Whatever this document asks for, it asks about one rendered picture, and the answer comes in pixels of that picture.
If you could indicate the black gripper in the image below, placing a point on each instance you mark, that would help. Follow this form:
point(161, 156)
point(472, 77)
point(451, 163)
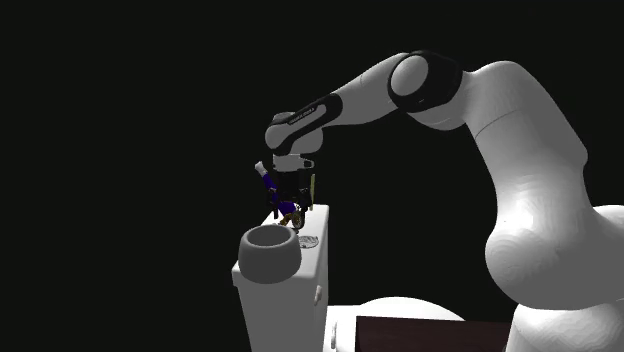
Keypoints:
point(288, 184)

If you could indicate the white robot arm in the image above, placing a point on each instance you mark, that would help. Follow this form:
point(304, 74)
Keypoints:
point(531, 195)

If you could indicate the blue toy figure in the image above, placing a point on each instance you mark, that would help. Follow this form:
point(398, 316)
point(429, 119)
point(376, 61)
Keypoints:
point(269, 182)

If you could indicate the olive thin stick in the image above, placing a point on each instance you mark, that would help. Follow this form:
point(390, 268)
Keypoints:
point(313, 192)

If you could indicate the grey round patterned disc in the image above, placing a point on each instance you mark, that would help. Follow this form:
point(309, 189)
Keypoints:
point(308, 242)

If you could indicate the grey bowl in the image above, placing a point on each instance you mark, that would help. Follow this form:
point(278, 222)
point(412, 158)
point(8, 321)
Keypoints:
point(269, 265)

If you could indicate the white toilet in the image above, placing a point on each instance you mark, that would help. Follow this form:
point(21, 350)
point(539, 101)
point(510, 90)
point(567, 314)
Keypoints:
point(287, 312)

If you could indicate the dark red robot stand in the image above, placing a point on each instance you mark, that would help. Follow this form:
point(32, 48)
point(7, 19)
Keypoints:
point(429, 336)

